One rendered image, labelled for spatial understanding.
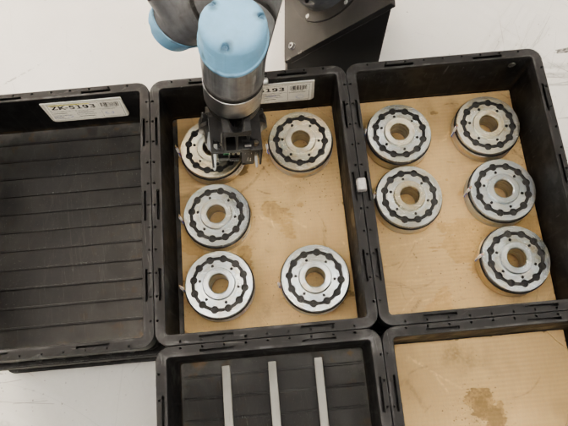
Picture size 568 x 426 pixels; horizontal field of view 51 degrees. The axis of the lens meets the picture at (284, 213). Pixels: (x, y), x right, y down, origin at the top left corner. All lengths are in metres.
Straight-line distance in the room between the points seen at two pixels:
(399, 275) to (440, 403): 0.19
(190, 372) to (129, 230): 0.24
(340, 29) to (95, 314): 0.60
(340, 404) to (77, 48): 0.85
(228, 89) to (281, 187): 0.31
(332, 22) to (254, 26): 0.41
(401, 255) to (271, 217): 0.21
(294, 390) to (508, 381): 0.31
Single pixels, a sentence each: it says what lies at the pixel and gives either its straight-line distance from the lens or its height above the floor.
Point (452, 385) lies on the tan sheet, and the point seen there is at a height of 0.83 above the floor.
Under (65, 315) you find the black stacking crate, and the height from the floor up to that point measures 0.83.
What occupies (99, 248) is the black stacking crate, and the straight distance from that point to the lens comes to 0.99.
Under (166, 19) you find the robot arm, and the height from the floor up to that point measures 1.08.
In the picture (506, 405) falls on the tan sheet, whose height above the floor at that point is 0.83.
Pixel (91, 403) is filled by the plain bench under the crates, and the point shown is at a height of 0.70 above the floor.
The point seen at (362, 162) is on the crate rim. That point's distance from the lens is 0.88.
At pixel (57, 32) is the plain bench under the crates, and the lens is 1.35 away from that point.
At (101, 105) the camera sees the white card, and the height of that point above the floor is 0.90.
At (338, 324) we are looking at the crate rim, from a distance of 0.82.
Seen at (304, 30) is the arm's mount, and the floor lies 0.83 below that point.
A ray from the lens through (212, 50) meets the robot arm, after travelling 0.65.
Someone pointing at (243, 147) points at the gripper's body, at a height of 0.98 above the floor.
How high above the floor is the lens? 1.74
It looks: 72 degrees down
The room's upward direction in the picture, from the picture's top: 4 degrees counter-clockwise
